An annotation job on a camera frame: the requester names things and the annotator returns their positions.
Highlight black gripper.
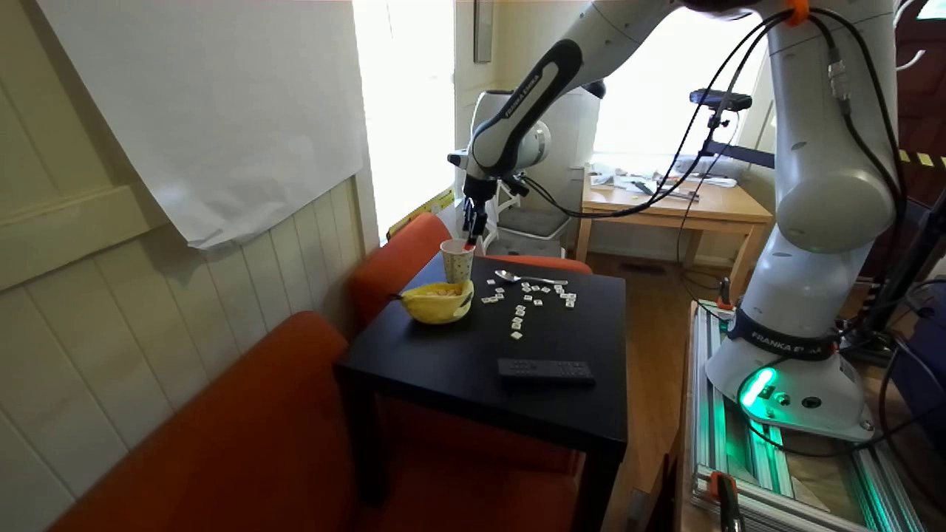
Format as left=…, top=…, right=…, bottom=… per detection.
left=457, top=171, right=507, bottom=250

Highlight aluminium robot base platform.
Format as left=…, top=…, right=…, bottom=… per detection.
left=677, top=294, right=946, bottom=532

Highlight paper cup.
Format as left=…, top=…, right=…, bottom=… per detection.
left=436, top=236, right=478, bottom=287

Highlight yellow bowl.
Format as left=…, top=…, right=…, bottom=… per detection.
left=396, top=278, right=478, bottom=328

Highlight orange upholstered armchair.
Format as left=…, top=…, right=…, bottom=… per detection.
left=345, top=210, right=596, bottom=334
left=46, top=312, right=585, bottom=532

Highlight black square side table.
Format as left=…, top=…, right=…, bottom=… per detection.
left=334, top=253, right=631, bottom=532

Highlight black remote control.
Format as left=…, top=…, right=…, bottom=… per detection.
left=494, top=356, right=600, bottom=387

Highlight papers on desk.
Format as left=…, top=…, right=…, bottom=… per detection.
left=588, top=162, right=742, bottom=199

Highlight wooden desk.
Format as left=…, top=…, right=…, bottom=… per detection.
left=572, top=165, right=776, bottom=298

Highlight large white paper sheet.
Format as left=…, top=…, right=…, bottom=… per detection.
left=33, top=0, right=373, bottom=256

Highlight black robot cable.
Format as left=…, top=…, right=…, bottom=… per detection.
left=807, top=7, right=911, bottom=233
left=520, top=10, right=820, bottom=224

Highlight black camera on stand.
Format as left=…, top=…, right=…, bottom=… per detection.
left=684, top=86, right=776, bottom=171

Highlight red handled tool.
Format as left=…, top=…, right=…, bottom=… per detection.
left=707, top=470, right=744, bottom=532

